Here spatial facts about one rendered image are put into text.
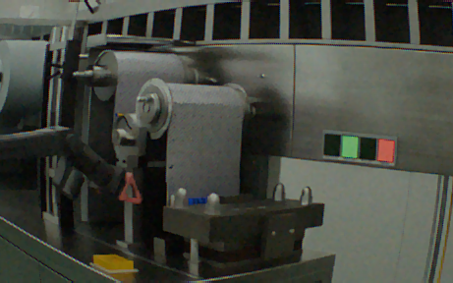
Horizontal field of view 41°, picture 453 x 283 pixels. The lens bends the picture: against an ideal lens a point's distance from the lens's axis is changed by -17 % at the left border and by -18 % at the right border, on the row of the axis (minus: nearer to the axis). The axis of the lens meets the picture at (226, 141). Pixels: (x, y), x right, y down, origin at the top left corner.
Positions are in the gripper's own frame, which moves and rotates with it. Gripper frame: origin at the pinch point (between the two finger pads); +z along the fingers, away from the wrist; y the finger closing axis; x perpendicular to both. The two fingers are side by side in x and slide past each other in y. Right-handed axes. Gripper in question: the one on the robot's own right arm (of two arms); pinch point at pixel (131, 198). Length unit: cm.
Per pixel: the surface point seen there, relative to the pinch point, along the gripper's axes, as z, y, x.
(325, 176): 244, -161, 130
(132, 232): 10.8, -8.1, -5.5
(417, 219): 256, -74, 112
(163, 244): 13.7, 1.6, -5.0
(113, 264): -5.7, 13.4, -18.7
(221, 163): 19.6, 0.0, 21.5
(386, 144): 28, 42, 36
